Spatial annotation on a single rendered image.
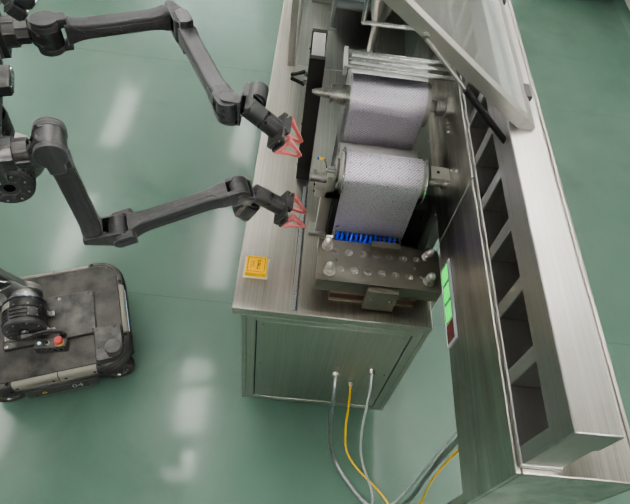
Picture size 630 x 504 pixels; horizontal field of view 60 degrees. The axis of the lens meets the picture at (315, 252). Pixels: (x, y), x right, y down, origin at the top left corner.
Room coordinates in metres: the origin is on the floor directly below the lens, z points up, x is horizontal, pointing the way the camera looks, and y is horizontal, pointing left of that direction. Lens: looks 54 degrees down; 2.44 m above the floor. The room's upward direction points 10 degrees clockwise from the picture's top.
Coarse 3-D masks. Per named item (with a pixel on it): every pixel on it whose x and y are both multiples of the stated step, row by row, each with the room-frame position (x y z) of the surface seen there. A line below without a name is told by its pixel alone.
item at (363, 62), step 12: (348, 48) 1.49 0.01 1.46; (348, 60) 1.45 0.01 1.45; (360, 60) 1.45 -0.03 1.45; (372, 60) 1.46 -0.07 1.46; (384, 60) 1.47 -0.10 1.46; (396, 60) 1.50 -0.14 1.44; (408, 60) 1.50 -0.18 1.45; (420, 60) 1.50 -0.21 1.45; (432, 60) 1.51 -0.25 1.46; (360, 72) 1.41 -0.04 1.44; (372, 72) 1.42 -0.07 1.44; (384, 72) 1.42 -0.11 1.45; (396, 72) 1.43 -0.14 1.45; (408, 72) 1.43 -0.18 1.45; (420, 72) 1.44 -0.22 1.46; (444, 72) 1.47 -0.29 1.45; (456, 72) 1.48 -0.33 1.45
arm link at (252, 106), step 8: (248, 96) 1.17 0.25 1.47; (256, 96) 1.17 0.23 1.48; (248, 104) 1.13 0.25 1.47; (256, 104) 1.13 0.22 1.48; (248, 112) 1.11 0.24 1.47; (256, 112) 1.11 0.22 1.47; (264, 112) 1.13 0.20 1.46; (248, 120) 1.11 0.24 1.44; (256, 120) 1.11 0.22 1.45; (264, 120) 1.12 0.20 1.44
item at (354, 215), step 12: (348, 204) 1.12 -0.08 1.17; (360, 204) 1.12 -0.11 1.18; (372, 204) 1.12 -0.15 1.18; (384, 204) 1.13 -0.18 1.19; (396, 204) 1.13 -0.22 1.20; (408, 204) 1.13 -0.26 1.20; (336, 216) 1.11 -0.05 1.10; (348, 216) 1.12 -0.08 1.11; (360, 216) 1.12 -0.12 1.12; (372, 216) 1.12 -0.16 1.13; (384, 216) 1.13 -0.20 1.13; (396, 216) 1.13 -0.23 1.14; (408, 216) 1.13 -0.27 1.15; (336, 228) 1.12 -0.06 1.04; (348, 228) 1.12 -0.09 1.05; (360, 228) 1.12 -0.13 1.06; (372, 228) 1.13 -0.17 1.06; (384, 228) 1.13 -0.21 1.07; (396, 228) 1.13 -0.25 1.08
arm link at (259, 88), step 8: (248, 88) 1.21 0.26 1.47; (256, 88) 1.20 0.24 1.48; (264, 88) 1.21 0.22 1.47; (224, 96) 1.13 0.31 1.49; (232, 96) 1.13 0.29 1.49; (240, 96) 1.14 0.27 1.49; (264, 96) 1.18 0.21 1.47; (240, 104) 1.12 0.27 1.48; (264, 104) 1.18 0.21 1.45; (240, 112) 1.12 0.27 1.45; (240, 120) 1.12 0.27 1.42
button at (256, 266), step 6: (252, 258) 1.02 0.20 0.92; (258, 258) 1.02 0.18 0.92; (264, 258) 1.03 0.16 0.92; (246, 264) 0.99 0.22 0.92; (252, 264) 0.99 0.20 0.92; (258, 264) 1.00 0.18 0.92; (264, 264) 1.00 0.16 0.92; (246, 270) 0.97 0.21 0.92; (252, 270) 0.97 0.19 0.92; (258, 270) 0.97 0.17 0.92; (264, 270) 0.98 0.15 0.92; (258, 276) 0.96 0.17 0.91; (264, 276) 0.96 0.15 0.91
